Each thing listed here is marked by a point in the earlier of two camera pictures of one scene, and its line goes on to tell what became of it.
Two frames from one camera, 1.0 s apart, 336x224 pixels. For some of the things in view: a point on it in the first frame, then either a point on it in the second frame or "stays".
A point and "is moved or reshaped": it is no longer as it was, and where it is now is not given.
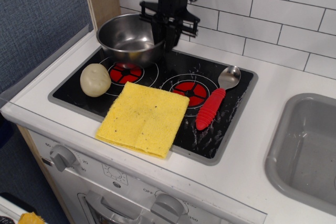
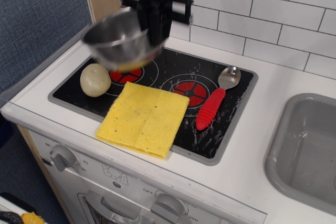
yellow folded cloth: (141, 120) stays
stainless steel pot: (127, 40) is moved or reshaped
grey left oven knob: (62, 157) stays
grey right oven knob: (168, 209) stays
